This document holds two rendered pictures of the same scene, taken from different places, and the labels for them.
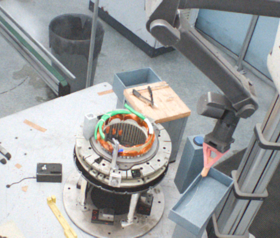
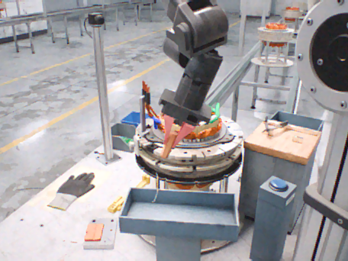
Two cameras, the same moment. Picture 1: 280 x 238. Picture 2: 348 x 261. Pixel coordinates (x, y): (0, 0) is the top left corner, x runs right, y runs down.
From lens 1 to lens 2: 123 cm
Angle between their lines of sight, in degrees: 59
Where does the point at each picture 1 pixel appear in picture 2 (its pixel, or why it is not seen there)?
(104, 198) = not seen: hidden behind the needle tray
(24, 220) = (117, 178)
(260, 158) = (304, 225)
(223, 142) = (173, 101)
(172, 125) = (279, 167)
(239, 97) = (171, 9)
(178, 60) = not seen: outside the picture
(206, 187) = (211, 216)
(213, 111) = (170, 46)
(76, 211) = not seen: hidden behind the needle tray
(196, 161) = (265, 212)
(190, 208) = (160, 213)
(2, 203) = (124, 163)
